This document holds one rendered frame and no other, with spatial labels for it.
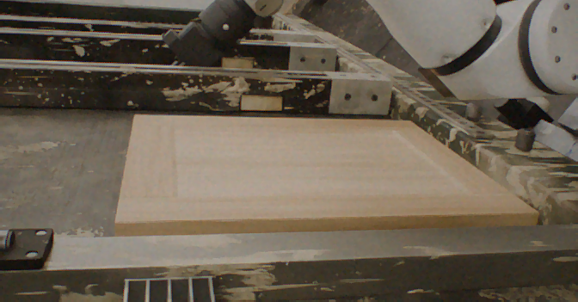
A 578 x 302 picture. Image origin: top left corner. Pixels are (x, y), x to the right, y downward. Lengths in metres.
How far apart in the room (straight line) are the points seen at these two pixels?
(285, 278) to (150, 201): 0.20
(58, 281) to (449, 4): 0.36
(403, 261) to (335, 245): 0.06
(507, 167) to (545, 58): 0.36
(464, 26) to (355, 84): 0.65
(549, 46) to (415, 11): 0.10
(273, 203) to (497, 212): 0.27
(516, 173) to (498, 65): 0.34
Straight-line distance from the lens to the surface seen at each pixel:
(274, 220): 0.58
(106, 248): 0.48
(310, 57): 1.40
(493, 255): 0.54
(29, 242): 0.48
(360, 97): 1.06
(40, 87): 1.01
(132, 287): 0.46
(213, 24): 1.02
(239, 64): 1.37
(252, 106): 1.01
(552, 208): 0.70
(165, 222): 0.56
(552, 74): 0.43
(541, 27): 0.42
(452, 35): 0.41
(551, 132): 1.00
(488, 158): 0.80
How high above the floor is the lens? 1.40
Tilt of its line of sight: 21 degrees down
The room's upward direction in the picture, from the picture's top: 56 degrees counter-clockwise
